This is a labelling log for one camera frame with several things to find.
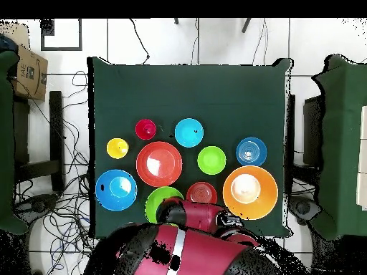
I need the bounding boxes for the small light blue bowl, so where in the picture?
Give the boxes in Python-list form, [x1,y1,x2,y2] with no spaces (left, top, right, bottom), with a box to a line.
[174,117,205,148]

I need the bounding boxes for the small red-orange bowl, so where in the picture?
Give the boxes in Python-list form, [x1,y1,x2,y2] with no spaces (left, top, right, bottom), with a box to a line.
[186,181,218,205]

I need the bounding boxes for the black stand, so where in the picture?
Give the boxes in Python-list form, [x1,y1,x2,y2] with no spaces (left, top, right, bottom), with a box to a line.
[12,90,65,193]

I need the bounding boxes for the dark square frame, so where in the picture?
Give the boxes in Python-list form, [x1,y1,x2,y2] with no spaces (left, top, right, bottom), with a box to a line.
[40,18,83,52]

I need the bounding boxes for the wide shallow red-orange bowl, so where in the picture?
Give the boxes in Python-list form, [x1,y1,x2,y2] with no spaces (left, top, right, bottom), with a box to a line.
[135,140,184,188]

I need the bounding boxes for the tangle of black cables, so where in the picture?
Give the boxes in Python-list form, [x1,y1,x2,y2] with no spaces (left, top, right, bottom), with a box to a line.
[14,69,98,275]

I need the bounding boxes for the large green bowl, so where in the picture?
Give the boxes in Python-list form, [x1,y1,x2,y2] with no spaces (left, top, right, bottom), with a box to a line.
[144,185,185,225]

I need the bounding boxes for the green cloth covered table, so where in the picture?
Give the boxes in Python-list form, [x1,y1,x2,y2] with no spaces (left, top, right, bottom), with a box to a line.
[310,54,367,241]
[0,49,28,236]

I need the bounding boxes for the clear blue ribbed bowl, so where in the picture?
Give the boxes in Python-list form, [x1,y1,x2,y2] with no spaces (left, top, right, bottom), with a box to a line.
[235,136,268,168]

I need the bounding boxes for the black cable with plug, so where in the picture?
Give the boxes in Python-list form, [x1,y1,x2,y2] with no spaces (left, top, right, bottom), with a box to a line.
[128,18,151,65]

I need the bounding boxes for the large orange bowl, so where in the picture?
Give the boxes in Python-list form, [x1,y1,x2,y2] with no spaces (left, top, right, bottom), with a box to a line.
[222,165,279,221]

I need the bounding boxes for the white boxes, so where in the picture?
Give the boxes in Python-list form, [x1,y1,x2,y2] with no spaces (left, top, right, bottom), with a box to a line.
[356,105,367,211]

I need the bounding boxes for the small green bowl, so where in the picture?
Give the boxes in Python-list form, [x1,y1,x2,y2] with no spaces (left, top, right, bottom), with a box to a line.
[196,145,227,175]

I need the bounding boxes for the red cup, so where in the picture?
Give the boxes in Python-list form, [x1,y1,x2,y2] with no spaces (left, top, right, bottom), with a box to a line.
[135,118,158,141]

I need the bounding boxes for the cardboard box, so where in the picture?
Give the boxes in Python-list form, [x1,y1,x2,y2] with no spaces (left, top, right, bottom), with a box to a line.
[0,22,49,102]

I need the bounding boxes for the dark green tablecloth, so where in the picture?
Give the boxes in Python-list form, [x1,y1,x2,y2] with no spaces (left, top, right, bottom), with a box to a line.
[87,56,294,239]

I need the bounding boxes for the large blue bowl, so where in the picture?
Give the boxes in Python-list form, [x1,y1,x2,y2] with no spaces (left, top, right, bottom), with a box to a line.
[95,169,138,212]

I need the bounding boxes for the yellow cup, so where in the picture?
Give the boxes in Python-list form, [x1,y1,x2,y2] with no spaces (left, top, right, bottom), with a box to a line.
[106,137,130,160]

